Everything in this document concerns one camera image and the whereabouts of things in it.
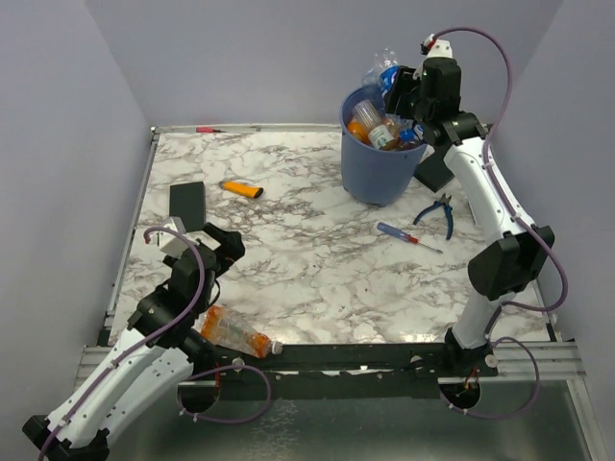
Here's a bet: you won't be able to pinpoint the small orange juice bottle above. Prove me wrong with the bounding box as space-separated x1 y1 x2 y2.
384 119 406 151

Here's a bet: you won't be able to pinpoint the Pepsi bottle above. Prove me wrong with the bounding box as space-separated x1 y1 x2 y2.
364 48 419 149

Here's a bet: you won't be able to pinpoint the green cap bottle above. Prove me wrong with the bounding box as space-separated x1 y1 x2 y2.
353 100 396 151

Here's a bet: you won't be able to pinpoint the orange bottle front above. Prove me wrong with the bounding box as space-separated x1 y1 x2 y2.
347 118 370 145

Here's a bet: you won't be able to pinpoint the orange bottle white cap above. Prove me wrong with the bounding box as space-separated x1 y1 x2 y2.
201 305 283 358

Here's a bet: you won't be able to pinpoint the small clear crushed bottle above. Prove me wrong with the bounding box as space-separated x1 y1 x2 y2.
361 68 381 90

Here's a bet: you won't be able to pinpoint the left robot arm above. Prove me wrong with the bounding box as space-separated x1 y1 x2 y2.
23 223 245 460

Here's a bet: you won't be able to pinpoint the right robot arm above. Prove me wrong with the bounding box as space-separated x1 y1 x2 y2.
385 58 554 376

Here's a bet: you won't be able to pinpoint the blue plastic bin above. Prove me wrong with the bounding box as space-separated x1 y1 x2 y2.
339 85 427 206

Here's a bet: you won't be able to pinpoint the orange utility knife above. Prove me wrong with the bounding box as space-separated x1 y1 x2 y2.
220 182 264 199

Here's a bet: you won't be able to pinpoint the black box left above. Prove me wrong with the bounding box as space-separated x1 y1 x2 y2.
168 182 206 232

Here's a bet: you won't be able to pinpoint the black box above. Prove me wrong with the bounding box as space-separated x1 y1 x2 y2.
168 182 206 232
414 148 455 192

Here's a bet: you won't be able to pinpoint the black box right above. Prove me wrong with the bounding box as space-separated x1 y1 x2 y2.
414 148 455 192

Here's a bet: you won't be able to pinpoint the red marker pen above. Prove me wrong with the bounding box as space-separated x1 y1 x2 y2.
195 126 225 133

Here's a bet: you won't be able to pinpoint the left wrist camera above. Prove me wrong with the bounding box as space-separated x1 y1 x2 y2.
153 216 196 258

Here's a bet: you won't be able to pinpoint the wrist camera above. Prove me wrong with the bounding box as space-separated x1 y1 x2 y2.
421 34 454 60
153 216 196 258

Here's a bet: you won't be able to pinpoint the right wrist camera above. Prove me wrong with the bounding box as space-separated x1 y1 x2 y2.
421 34 454 60

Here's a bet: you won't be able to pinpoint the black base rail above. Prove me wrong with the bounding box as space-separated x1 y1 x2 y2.
98 330 501 402

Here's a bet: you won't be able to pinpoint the blue handled pliers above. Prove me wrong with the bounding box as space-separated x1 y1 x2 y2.
412 192 455 241

